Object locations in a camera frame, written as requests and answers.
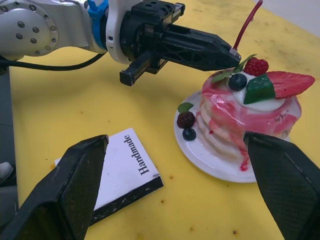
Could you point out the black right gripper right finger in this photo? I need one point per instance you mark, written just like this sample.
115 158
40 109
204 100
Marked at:
287 187

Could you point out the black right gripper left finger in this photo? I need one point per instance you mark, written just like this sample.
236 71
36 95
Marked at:
50 200

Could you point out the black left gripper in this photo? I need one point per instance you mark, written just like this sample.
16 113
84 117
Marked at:
140 37

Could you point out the thin red candle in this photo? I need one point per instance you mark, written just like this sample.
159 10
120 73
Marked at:
243 30

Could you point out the white Handmade matchbox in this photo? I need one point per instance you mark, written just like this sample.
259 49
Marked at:
125 162

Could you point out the pink glazed layer cake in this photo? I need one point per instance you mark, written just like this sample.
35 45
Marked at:
225 112

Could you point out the green mint leaf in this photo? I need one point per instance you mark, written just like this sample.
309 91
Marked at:
184 107

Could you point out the dark red raspberry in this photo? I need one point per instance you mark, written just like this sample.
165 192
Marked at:
186 120

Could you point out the small blueberry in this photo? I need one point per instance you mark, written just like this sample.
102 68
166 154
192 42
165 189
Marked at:
189 134

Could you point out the white round plate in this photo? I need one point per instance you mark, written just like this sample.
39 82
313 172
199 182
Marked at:
200 155

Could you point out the yellow table mat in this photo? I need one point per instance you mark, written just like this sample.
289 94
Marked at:
87 105

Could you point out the blue wrist clamp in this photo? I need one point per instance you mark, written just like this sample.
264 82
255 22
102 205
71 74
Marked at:
96 27

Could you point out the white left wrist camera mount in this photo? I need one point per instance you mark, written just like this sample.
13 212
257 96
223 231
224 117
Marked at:
113 37

